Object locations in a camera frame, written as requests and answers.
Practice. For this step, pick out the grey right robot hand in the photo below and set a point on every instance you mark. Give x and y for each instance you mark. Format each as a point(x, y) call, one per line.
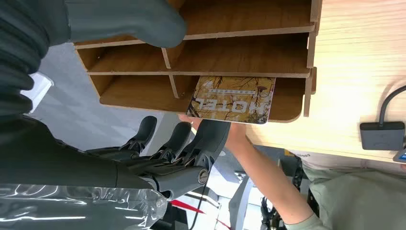
point(63, 165)

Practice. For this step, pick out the person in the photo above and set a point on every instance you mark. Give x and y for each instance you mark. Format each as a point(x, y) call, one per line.
point(358, 200)

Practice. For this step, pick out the clear plastic wrap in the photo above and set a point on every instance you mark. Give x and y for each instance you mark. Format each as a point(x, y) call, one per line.
point(79, 206)

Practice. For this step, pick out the grey stand leg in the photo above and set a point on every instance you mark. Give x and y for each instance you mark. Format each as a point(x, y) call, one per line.
point(239, 203)

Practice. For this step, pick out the white panel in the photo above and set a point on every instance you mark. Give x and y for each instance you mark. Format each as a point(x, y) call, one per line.
point(39, 90)

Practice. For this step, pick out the wooden shelf organizer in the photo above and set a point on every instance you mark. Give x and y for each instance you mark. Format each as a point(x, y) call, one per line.
point(238, 54)

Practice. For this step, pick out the ribbed grey right arm sleeve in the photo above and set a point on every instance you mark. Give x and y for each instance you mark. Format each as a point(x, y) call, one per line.
point(19, 47)

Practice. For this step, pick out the grey adapter box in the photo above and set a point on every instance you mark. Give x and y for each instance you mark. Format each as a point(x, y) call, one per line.
point(382, 136)

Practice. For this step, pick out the grey device with blue label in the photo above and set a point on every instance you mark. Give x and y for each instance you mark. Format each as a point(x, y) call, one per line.
point(401, 156)

